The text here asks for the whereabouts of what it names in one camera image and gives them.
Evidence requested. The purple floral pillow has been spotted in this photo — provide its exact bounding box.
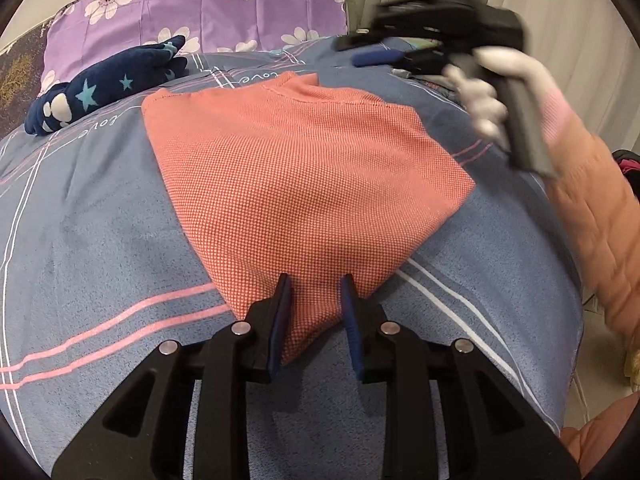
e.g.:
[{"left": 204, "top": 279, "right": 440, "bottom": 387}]
[{"left": 39, "top": 0, "right": 349, "bottom": 98}]

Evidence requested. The blue plaid bed quilt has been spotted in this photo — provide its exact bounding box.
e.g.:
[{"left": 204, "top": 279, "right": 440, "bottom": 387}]
[{"left": 0, "top": 35, "right": 586, "bottom": 480}]

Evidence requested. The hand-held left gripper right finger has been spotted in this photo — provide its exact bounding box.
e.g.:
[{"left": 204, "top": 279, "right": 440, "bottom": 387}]
[{"left": 340, "top": 273, "right": 581, "bottom": 480}]

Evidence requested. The dark magenta cloth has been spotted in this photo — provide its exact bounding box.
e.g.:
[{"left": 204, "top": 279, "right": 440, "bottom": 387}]
[{"left": 612, "top": 150, "right": 640, "bottom": 187}]

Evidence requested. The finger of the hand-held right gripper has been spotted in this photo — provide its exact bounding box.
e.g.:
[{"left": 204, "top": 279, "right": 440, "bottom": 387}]
[
  {"left": 351, "top": 45, "right": 451, "bottom": 78},
  {"left": 335, "top": 30, "right": 442, "bottom": 52}
]

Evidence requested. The beige curtain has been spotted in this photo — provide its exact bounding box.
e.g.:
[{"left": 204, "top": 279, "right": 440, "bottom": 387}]
[{"left": 345, "top": 0, "right": 640, "bottom": 156}]

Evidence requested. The person's orange jacket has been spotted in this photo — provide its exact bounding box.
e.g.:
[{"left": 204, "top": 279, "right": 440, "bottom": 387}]
[{"left": 560, "top": 395, "right": 640, "bottom": 480}]

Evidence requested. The dark gold-patterned pillow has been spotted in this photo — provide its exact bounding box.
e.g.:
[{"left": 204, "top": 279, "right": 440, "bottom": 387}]
[{"left": 0, "top": 35, "right": 56, "bottom": 111}]

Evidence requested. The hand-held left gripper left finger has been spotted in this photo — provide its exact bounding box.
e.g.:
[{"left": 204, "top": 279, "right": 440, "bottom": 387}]
[{"left": 50, "top": 273, "right": 293, "bottom": 480}]

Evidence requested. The salmon knit sweater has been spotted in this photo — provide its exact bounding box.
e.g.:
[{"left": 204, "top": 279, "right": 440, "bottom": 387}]
[{"left": 141, "top": 71, "right": 477, "bottom": 366}]

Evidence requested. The person's right hand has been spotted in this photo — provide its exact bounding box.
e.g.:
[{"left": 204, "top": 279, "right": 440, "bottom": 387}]
[{"left": 442, "top": 46, "right": 561, "bottom": 153}]

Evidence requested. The navy star-print garment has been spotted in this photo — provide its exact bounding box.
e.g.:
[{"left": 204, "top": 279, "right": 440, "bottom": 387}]
[{"left": 24, "top": 35, "right": 190, "bottom": 136}]

